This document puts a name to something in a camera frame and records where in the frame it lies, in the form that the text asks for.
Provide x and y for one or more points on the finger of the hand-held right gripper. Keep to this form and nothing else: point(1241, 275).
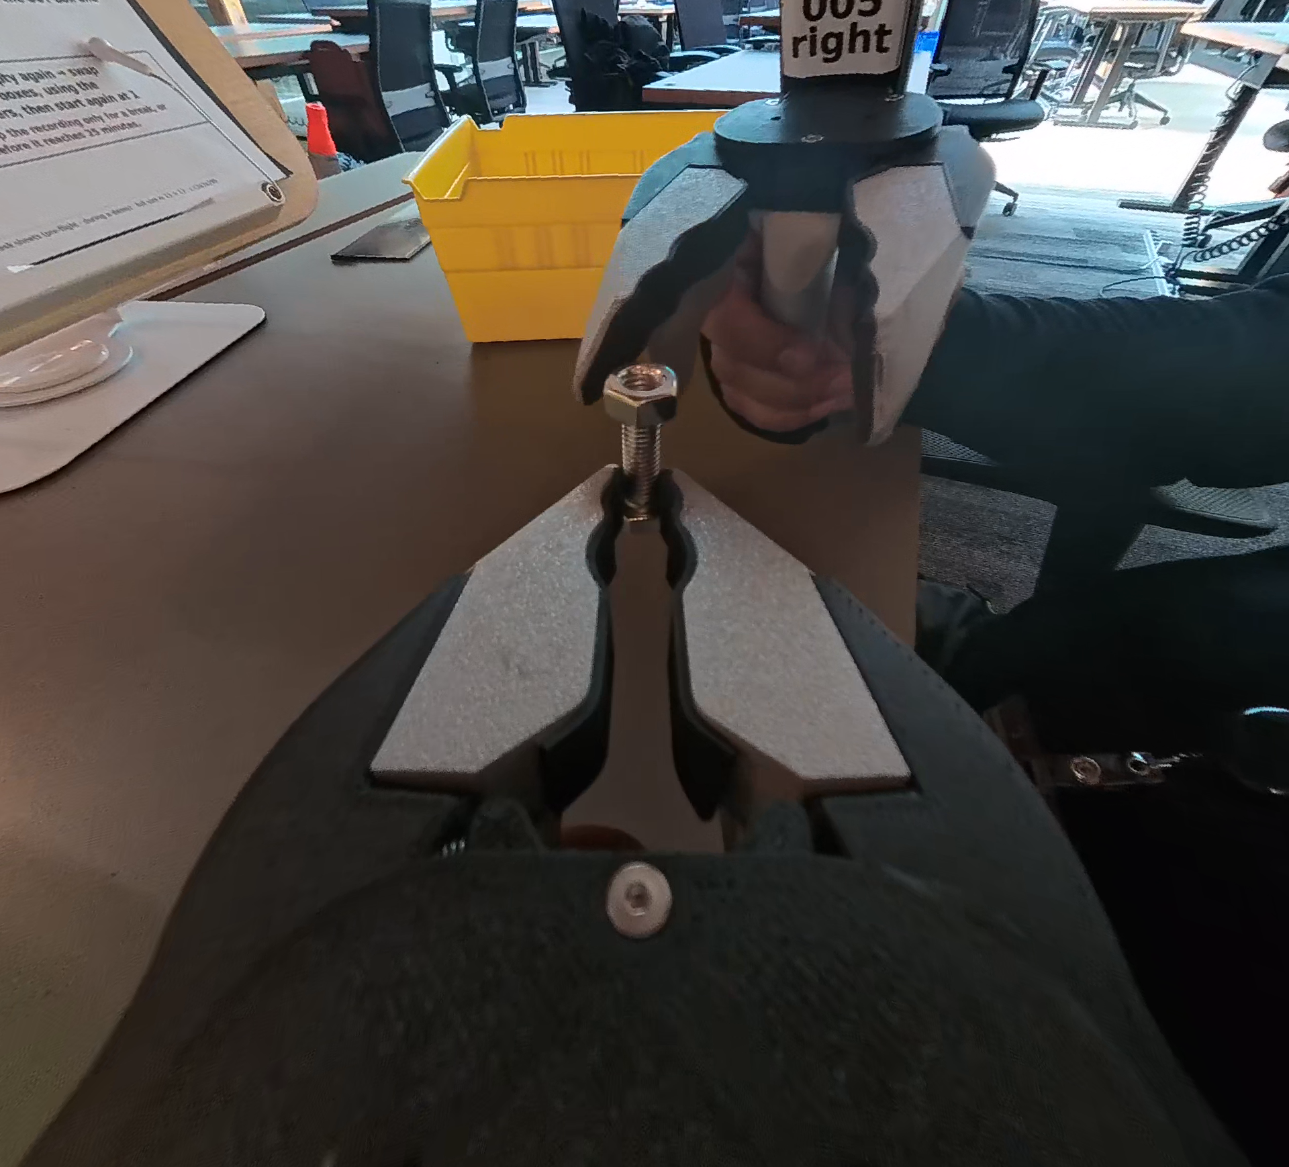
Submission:
point(655, 270)
point(905, 281)

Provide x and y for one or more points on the yellow open bin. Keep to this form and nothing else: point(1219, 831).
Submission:
point(523, 220)

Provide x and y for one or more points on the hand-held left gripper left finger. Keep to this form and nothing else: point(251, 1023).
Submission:
point(492, 664)

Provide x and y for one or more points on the background office desks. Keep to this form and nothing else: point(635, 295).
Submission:
point(701, 80)

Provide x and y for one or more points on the printed instruction sheet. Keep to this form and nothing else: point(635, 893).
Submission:
point(81, 80)

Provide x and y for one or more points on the black jacket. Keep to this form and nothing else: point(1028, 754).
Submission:
point(626, 64)

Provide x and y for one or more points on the group of black office chairs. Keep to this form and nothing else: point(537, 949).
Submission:
point(400, 57)

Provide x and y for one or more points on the steel bolt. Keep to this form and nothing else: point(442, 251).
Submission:
point(642, 469)

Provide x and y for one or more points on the person's right forearm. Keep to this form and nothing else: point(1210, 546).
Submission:
point(1109, 382)

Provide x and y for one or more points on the person's right hand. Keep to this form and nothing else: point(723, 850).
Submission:
point(784, 372)

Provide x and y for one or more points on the steel hex nut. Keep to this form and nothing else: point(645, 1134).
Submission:
point(635, 403)

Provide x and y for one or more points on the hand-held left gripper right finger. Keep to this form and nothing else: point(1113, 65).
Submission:
point(784, 673)

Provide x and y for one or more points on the person's dark clothing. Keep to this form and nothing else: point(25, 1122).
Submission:
point(1158, 932)

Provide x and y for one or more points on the black flat card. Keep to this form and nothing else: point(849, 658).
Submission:
point(382, 241)

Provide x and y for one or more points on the orange traffic cone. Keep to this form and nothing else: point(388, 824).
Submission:
point(320, 136)

